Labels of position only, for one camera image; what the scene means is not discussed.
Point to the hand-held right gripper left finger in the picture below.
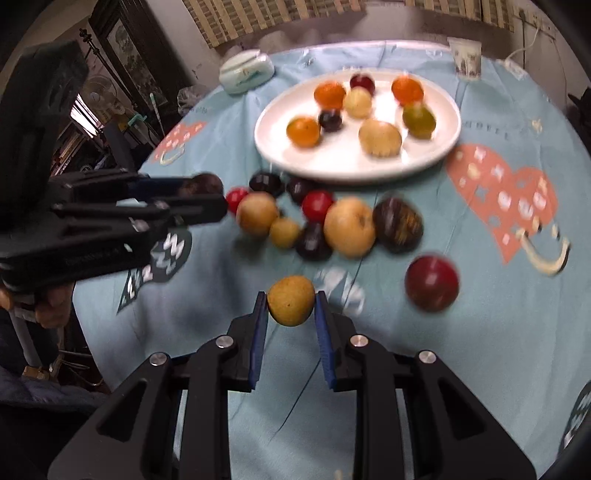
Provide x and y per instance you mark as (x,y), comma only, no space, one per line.
(258,341)

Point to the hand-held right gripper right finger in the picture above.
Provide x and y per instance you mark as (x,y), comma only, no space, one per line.
(324,346)

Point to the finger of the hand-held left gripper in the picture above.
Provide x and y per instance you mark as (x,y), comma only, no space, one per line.
(198,210)
(157,184)

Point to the small red tomato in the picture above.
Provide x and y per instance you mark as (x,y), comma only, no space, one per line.
(237,198)

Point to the small yellow fruit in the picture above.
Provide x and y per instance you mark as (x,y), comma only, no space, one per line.
(285,232)
(291,300)

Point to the speckled tan fruit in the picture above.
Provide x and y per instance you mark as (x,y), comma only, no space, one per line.
(257,213)

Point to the large red tomato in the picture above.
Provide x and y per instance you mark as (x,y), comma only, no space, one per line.
(317,205)

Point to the tan round fruit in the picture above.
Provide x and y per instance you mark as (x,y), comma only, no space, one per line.
(349,226)

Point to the dark red plum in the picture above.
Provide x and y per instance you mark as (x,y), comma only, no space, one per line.
(362,82)
(431,283)

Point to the white oval plate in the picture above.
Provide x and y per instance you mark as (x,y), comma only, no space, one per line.
(337,159)

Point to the pale yellow round fruit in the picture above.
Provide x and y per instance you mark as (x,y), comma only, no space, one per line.
(357,102)

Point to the tan oval fruit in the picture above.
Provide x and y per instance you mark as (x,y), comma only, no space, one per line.
(379,137)

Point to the green-orange tangerine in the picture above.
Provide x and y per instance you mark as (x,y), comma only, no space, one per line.
(419,120)

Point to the person's left hand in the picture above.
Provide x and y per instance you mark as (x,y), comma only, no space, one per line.
(53,309)

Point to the white electric fan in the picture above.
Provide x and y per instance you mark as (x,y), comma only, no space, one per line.
(99,94)

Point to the clear plastic bag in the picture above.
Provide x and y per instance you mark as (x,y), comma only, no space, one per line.
(191,99)

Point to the light blue printed tablecloth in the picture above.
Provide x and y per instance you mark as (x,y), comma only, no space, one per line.
(461,346)

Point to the white green ceramic lidded dish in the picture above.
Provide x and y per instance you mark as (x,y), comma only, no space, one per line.
(244,71)

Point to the woven bamboo blind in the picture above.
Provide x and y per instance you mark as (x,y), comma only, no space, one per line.
(258,18)

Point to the white tube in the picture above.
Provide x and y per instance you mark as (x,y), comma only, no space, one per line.
(25,341)

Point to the dark blue jacket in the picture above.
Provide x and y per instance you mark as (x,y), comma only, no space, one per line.
(37,392)

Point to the printed paper cup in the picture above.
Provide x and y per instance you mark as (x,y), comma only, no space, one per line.
(465,57)

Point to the white power strip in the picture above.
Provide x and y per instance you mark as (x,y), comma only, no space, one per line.
(512,68)

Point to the framed wall painting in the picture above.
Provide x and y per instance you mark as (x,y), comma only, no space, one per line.
(131,55)

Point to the white wall socket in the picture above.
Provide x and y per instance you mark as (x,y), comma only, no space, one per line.
(535,18)

